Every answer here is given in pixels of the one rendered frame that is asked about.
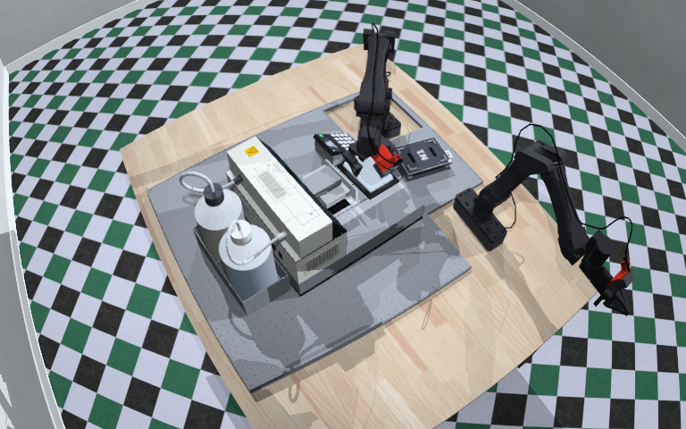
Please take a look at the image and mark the white multi-well plate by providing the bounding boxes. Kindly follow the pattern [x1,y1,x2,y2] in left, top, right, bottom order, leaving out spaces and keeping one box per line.
[343,156,394,193]

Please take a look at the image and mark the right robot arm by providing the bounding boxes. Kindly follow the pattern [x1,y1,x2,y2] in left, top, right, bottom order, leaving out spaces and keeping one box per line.
[354,29,401,156]

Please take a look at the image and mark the dark grey rectangular frame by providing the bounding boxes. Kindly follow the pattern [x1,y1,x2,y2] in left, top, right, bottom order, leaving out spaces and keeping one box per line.
[392,137,452,181]

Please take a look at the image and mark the grey flexible hose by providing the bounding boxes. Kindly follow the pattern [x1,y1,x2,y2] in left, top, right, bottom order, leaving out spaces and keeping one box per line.
[226,220,278,265]

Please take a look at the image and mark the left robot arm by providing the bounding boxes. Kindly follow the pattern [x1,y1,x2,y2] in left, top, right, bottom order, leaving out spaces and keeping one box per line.
[456,140,614,280]

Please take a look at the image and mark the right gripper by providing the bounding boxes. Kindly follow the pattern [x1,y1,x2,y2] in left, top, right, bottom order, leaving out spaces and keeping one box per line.
[343,136,402,177]

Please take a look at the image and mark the white flexible hose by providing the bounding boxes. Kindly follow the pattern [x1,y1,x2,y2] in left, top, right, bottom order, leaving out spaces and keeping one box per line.
[180,172,235,193]

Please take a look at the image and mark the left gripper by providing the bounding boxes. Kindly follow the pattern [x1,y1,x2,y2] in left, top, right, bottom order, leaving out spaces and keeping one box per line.
[590,258,631,316]

